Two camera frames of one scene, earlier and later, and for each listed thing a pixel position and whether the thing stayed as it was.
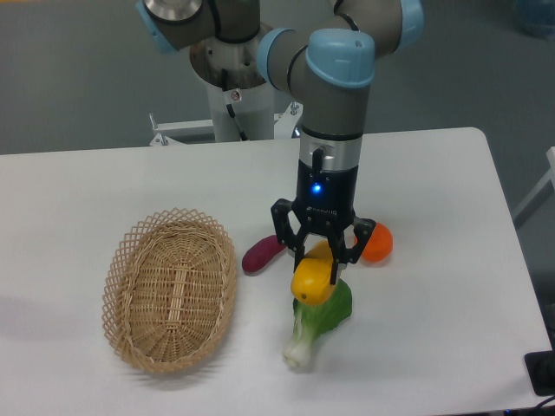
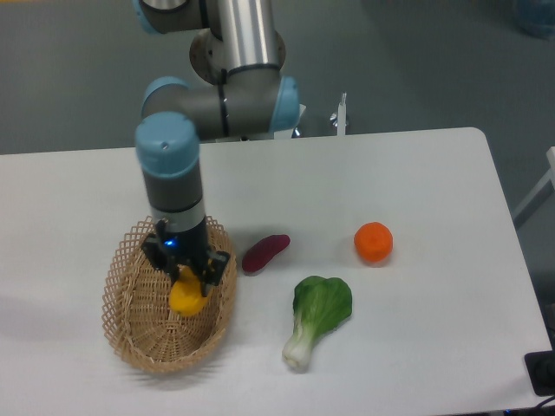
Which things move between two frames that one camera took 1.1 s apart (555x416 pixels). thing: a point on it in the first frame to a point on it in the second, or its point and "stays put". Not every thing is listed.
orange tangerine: x=380 y=243 stays put
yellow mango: x=310 y=281 to x=185 y=297
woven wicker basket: x=169 y=290 stays put
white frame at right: x=549 y=176 stays put
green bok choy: x=313 y=320 stays put
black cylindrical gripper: x=325 y=204 to x=187 y=248
